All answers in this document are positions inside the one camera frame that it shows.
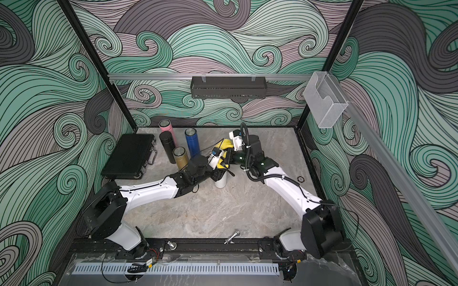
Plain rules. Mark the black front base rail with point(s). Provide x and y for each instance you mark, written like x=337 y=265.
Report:
x=158 y=246

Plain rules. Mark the black thermos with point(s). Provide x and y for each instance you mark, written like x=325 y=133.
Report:
x=168 y=144

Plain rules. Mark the black wall shelf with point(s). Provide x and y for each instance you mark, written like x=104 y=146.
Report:
x=228 y=87

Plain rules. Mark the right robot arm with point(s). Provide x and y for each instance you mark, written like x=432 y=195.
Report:
x=321 y=223

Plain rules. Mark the white thermos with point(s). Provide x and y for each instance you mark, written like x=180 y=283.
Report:
x=221 y=183

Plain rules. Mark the silver knob on rail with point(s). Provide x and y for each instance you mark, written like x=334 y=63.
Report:
x=172 y=245

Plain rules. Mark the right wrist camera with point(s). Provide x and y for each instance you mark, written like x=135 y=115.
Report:
x=238 y=139

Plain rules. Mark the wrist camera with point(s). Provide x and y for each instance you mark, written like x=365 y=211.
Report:
x=238 y=139
x=215 y=157

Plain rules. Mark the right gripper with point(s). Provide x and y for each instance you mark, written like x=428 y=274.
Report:
x=231 y=153

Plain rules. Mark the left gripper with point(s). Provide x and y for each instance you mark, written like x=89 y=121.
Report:
x=217 y=174

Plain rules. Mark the silver bolt on rail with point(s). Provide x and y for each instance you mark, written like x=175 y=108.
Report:
x=232 y=237

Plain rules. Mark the blue thermos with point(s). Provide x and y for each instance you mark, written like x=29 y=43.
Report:
x=192 y=142

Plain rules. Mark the gold thermos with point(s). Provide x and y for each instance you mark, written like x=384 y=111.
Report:
x=181 y=157

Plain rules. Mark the clear acrylic wall holder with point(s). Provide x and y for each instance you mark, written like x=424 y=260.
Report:
x=325 y=98

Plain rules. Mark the pink thermos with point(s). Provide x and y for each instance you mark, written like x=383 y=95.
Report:
x=165 y=125

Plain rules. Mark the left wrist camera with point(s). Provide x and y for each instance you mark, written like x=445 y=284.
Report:
x=215 y=157

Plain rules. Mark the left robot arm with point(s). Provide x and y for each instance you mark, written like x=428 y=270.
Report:
x=104 y=216

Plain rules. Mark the black hard case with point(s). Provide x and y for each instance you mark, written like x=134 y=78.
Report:
x=130 y=157

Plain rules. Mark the white slotted cable duct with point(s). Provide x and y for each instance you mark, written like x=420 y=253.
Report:
x=181 y=268

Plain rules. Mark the yellow grey cleaning cloth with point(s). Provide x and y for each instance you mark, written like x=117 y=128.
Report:
x=227 y=146

